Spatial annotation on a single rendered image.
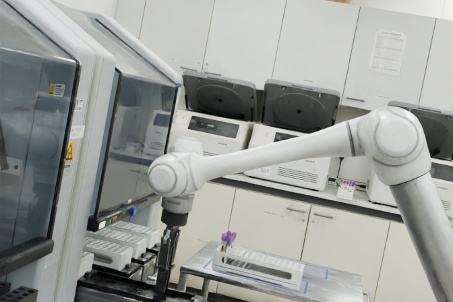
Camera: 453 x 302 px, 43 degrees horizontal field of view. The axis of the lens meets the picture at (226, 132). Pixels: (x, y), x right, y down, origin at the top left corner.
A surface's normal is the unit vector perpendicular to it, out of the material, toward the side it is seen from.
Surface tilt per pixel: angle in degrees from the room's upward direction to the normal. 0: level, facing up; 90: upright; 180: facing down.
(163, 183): 93
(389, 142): 84
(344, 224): 90
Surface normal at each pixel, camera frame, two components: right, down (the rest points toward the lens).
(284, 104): -0.25, 0.79
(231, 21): -0.17, 0.02
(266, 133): -0.04, -0.49
